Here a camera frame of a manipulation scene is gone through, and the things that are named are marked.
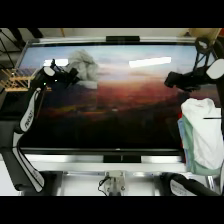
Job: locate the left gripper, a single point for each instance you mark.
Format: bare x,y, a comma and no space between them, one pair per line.
69,78

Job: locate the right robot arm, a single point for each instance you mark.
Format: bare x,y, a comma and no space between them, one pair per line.
216,69

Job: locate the silver frame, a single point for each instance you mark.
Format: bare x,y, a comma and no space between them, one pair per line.
76,160

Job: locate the grey garment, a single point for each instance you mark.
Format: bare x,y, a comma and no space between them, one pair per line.
85,65

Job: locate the light blue garment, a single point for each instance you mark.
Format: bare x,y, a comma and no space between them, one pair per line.
181,131

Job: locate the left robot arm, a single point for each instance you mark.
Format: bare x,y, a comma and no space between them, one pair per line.
29,111

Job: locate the pale green garment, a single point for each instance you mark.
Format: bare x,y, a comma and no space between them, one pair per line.
190,140

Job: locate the wooden slatted rack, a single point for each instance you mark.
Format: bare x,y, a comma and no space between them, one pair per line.
16,79

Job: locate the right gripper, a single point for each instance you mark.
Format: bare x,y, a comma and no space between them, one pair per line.
176,80

